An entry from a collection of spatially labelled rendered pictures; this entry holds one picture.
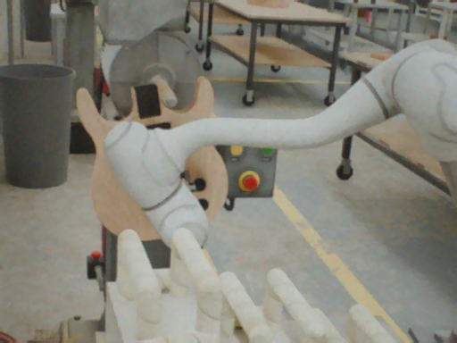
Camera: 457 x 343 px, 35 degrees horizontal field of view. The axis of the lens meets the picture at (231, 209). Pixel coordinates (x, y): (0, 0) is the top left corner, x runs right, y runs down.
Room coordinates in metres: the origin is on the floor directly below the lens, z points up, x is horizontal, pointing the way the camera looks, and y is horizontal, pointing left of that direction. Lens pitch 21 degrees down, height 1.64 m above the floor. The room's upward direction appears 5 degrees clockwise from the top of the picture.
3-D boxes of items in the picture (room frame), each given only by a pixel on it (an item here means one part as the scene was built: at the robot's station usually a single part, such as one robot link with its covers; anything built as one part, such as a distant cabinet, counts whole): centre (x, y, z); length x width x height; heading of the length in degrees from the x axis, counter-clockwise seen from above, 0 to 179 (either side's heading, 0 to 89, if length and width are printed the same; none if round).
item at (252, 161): (2.05, 0.01, 0.99); 0.24 x 0.21 x 0.26; 15
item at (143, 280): (0.90, 0.12, 1.20); 0.20 x 0.03 x 0.03; 18
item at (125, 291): (0.98, 0.15, 1.15); 0.03 x 0.03 x 0.09
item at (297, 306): (0.97, -0.11, 1.12); 0.20 x 0.03 x 0.03; 18
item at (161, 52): (2.07, 0.26, 1.25); 0.41 x 0.27 x 0.26; 15
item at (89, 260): (2.26, 0.45, 0.46); 0.25 x 0.07 x 0.08; 15
